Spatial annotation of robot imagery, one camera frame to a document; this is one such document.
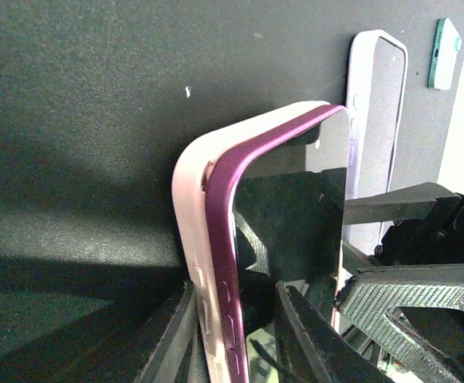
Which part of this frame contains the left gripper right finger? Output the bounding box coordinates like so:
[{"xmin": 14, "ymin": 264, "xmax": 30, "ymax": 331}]
[{"xmin": 274, "ymin": 282, "xmax": 391, "ymax": 382}]

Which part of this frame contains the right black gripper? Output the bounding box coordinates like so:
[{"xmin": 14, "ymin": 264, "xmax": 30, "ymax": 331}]
[{"xmin": 336, "ymin": 182, "xmax": 464, "ymax": 382}]

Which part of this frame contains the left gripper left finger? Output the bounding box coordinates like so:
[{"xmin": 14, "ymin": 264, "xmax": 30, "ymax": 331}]
[{"xmin": 134, "ymin": 282, "xmax": 196, "ymax": 382}]

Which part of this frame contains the black phone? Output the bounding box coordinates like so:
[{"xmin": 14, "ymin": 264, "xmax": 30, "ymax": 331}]
[{"xmin": 362, "ymin": 38, "xmax": 405, "ymax": 195}]

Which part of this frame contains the pink phone case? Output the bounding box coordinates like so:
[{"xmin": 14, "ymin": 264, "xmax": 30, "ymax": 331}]
[{"xmin": 171, "ymin": 101, "xmax": 341, "ymax": 382}]

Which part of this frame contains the lilac phone case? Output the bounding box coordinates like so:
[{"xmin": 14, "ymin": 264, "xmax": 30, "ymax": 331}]
[{"xmin": 341, "ymin": 30, "xmax": 410, "ymax": 256}]

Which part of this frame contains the red phone case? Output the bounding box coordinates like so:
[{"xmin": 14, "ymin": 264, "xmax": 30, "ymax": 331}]
[{"xmin": 204, "ymin": 101, "xmax": 349, "ymax": 382}]

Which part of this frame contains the teal phone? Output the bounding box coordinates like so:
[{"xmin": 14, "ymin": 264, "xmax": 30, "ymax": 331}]
[{"xmin": 427, "ymin": 18, "xmax": 462, "ymax": 90}]

